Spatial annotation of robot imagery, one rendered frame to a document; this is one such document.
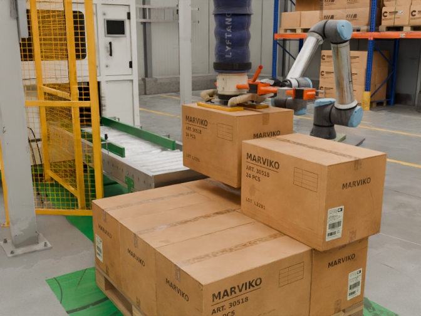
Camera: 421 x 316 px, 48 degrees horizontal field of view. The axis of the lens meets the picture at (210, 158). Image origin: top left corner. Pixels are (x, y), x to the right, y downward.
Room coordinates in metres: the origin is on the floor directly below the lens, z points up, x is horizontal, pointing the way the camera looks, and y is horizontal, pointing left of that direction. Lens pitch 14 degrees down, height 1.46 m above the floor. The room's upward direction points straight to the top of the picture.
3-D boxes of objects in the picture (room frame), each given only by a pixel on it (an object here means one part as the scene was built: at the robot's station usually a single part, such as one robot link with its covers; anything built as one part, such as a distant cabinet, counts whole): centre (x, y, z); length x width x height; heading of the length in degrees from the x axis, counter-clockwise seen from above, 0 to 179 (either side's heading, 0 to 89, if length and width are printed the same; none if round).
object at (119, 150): (4.28, 1.16, 0.60); 1.60 x 0.10 x 0.09; 34
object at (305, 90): (2.36, -0.46, 1.20); 0.08 x 0.07 x 0.05; 34
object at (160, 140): (4.58, 0.72, 0.60); 1.60 x 0.10 x 0.09; 34
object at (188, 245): (2.43, -0.05, 0.34); 1.20 x 1.00 x 0.40; 34
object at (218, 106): (2.80, -0.05, 1.09); 0.34 x 0.10 x 0.05; 34
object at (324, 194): (2.31, -0.50, 0.74); 0.60 x 0.40 x 0.40; 33
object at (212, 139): (2.84, -0.15, 0.87); 0.60 x 0.40 x 0.40; 33
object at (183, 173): (3.17, 0.09, 0.58); 0.70 x 0.03 x 0.06; 124
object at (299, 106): (2.83, -0.52, 1.08); 0.12 x 0.09 x 0.12; 46
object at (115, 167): (3.95, 1.01, 0.50); 2.31 x 0.05 x 0.19; 34
